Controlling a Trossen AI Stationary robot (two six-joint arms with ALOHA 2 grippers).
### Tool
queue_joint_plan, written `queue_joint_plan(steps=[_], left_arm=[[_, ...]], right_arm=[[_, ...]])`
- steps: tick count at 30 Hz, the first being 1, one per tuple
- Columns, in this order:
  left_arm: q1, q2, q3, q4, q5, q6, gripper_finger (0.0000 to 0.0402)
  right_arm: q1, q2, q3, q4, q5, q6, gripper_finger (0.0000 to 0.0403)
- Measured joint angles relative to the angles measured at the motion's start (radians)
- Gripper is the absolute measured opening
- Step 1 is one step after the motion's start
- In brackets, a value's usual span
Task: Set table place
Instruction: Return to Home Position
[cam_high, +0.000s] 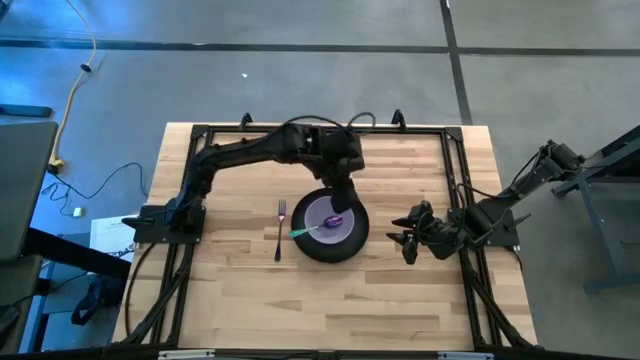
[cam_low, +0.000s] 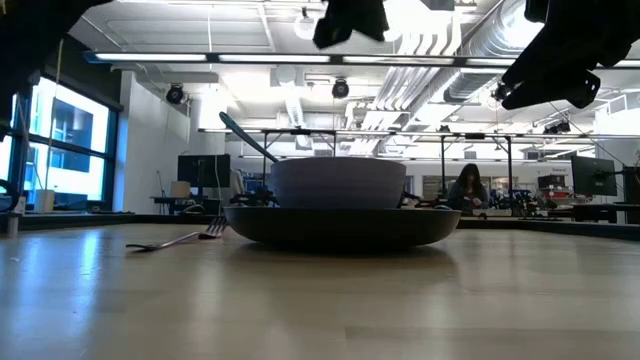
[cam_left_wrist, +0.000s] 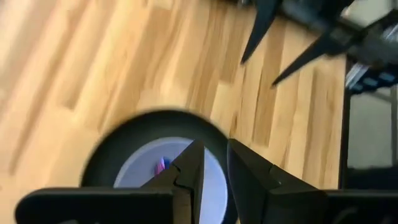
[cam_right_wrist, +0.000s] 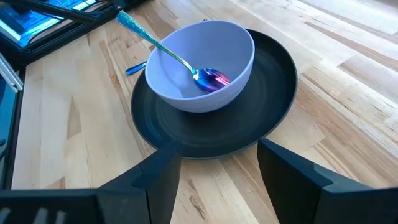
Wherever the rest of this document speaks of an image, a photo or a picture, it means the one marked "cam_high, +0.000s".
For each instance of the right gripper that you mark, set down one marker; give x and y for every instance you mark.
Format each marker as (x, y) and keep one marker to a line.
(422, 207)

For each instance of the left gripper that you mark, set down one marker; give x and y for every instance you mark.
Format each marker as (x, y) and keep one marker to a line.
(345, 197)

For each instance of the iridescent spoon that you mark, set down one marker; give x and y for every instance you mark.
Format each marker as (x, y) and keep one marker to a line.
(333, 221)

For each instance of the lilac bowl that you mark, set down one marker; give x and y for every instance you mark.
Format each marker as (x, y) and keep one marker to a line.
(317, 215)

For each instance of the black round plate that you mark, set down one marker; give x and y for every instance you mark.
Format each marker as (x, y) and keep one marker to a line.
(345, 252)

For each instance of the iridescent fork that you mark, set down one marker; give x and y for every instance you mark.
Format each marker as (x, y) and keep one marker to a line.
(281, 216)

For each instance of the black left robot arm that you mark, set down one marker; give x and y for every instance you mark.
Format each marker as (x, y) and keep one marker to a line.
(235, 152)

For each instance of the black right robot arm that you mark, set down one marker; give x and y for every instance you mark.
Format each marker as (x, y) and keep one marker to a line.
(522, 182)

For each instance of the black table clamp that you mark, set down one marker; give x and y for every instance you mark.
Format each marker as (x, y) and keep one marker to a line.
(245, 122)
(398, 121)

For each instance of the dark metal cart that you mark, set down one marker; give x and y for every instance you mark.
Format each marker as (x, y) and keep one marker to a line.
(598, 220)

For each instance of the white paper sheet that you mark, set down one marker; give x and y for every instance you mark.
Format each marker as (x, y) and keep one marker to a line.
(107, 235)

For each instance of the white power adapter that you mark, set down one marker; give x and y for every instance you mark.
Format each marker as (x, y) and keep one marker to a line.
(77, 212)

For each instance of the black desk beam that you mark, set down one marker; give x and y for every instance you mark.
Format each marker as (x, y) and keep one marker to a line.
(75, 252)

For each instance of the grey desk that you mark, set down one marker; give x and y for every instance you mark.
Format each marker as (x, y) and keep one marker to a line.
(25, 190)

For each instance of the black flat device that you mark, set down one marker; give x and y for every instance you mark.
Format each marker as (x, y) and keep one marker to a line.
(25, 110)

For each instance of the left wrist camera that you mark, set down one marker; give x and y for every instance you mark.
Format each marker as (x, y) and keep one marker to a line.
(345, 145)

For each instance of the silver aluminium bracket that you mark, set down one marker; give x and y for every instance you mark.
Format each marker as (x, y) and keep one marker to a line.
(185, 355)
(465, 356)

